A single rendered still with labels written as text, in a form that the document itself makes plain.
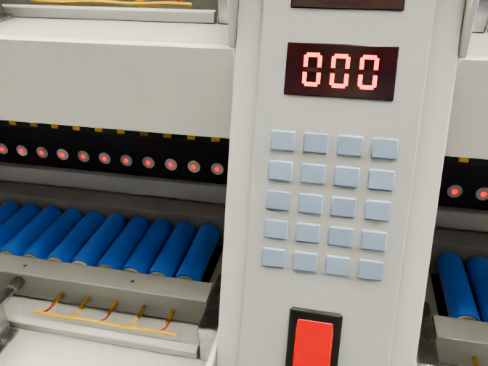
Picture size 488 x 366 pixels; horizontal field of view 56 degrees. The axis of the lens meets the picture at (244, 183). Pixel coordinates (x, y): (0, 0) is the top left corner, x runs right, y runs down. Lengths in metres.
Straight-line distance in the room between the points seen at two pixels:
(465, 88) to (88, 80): 0.17
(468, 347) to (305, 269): 0.13
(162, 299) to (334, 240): 0.15
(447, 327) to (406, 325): 0.08
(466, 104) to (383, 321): 0.10
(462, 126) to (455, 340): 0.14
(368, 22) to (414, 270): 0.11
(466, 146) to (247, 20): 0.11
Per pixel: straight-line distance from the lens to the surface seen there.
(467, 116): 0.22
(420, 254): 0.22
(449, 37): 0.21
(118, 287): 0.33
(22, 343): 0.35
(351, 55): 0.20
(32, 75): 0.26
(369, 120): 0.20
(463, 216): 0.39
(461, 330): 0.32
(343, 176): 0.20
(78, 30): 0.27
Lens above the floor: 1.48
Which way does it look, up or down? 10 degrees down
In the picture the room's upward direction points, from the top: 4 degrees clockwise
